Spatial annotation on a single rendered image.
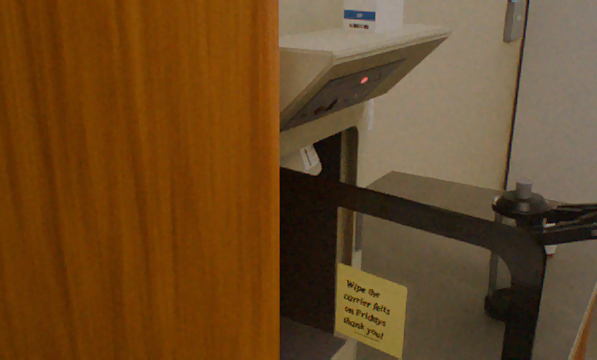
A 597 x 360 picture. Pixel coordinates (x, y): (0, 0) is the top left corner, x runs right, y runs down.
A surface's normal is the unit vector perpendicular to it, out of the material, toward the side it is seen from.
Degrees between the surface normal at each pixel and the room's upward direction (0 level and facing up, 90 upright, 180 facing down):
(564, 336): 0
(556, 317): 0
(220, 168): 90
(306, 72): 90
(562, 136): 90
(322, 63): 90
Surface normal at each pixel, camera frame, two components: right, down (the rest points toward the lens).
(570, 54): -0.53, 0.27
